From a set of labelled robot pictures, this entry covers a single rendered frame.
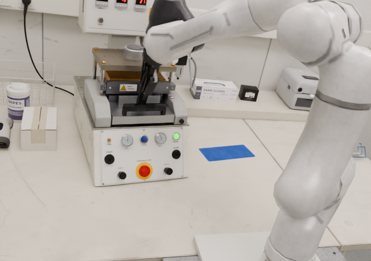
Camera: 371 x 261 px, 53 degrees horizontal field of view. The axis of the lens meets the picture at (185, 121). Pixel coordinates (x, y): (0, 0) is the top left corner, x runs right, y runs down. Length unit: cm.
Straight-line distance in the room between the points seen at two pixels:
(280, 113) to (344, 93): 127
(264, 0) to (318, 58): 18
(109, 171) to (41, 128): 31
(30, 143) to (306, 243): 99
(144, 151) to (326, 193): 69
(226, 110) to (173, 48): 99
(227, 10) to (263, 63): 138
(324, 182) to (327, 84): 19
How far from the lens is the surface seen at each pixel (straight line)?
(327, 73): 77
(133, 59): 136
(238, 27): 86
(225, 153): 159
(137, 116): 127
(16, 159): 143
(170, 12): 104
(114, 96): 134
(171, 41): 93
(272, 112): 199
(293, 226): 91
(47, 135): 144
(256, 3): 84
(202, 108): 184
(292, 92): 207
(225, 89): 195
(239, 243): 115
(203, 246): 111
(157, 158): 132
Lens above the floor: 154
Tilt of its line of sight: 26 degrees down
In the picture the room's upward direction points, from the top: 11 degrees clockwise
